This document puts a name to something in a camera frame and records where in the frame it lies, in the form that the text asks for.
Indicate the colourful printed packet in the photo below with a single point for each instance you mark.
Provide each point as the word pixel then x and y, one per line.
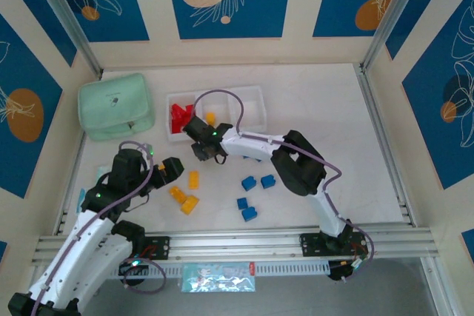
pixel 218 277

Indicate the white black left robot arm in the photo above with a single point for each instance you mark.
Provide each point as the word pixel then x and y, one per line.
pixel 74 257

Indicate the mint green zip pouch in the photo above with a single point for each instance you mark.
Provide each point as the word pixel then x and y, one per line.
pixel 111 105

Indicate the red lego brick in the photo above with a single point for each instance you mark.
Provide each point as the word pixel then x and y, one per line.
pixel 177 110
pixel 189 110
pixel 177 126

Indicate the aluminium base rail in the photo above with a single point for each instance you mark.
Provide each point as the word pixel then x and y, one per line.
pixel 229 242

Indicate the long yellow lego brick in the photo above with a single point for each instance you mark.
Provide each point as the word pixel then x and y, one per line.
pixel 193 181

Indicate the black controller board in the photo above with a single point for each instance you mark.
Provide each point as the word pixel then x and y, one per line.
pixel 133 269
pixel 338 271

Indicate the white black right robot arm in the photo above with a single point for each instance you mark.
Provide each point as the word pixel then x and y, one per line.
pixel 252 146

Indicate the small yellow lego brick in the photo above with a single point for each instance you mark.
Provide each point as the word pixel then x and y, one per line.
pixel 210 118

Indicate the clear three-compartment container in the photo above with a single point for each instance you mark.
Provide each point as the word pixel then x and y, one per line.
pixel 252 109

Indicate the aluminium side rail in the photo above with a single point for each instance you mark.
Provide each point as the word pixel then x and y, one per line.
pixel 380 127
pixel 70 190

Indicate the aluminium frame post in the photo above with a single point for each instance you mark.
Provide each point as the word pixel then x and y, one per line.
pixel 395 16
pixel 69 20

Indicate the small blue lego brick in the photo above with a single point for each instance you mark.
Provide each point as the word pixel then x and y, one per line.
pixel 242 203

